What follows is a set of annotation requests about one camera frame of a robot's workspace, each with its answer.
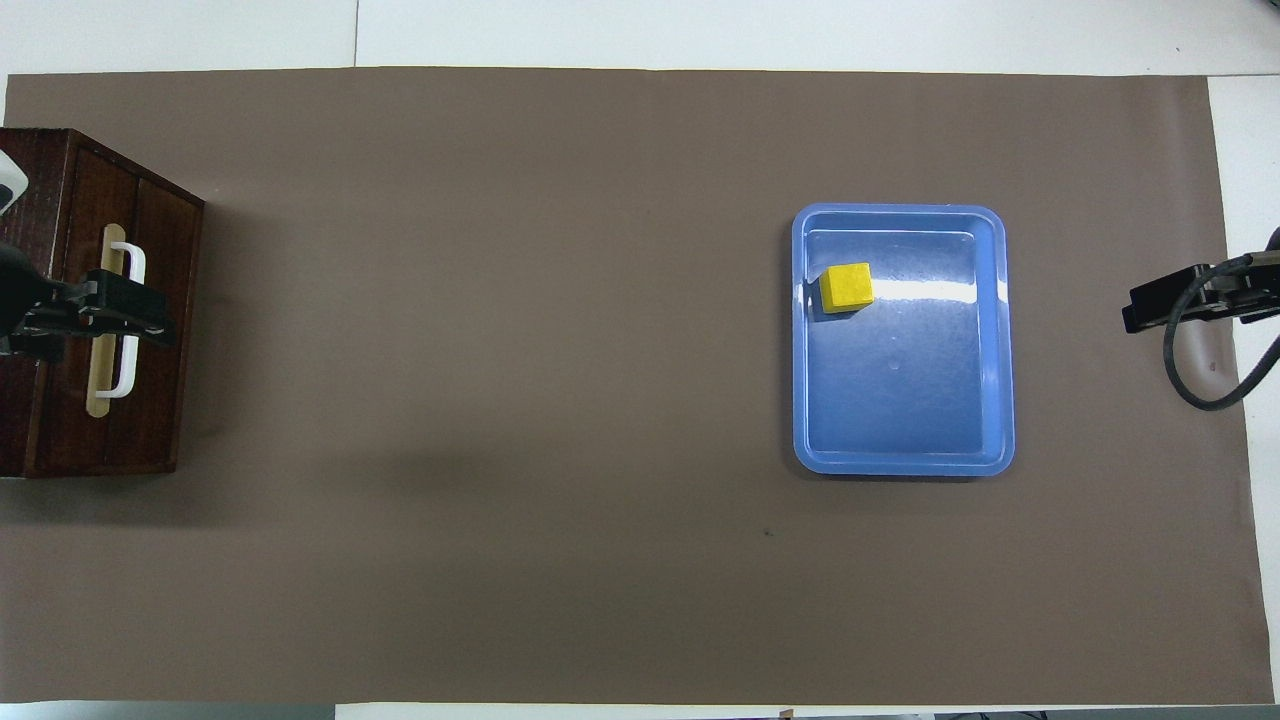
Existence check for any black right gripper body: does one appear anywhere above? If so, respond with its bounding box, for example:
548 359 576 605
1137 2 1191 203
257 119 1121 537
1200 262 1280 326

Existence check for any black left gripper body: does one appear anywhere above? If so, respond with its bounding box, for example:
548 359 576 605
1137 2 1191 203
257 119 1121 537
0 245 97 363

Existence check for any white drawer handle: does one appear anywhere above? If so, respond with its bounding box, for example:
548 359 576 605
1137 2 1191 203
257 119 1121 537
95 242 147 400

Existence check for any wooden drawer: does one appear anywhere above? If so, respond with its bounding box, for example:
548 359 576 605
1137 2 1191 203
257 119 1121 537
30 135 147 476

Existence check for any yellow block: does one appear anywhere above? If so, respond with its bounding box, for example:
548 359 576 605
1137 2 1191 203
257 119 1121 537
819 262 875 315

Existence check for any dark wooden cabinet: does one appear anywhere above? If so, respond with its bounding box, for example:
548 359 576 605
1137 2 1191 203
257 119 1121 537
0 128 207 480

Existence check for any blue plastic tray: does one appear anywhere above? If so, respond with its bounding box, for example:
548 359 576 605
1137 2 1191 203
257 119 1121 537
792 203 1016 477

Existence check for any brown paper table mat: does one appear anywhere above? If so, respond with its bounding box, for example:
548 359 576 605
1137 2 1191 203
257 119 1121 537
3 67 1273 706

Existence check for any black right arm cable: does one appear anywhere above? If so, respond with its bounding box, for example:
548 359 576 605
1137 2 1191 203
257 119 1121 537
1163 228 1280 412

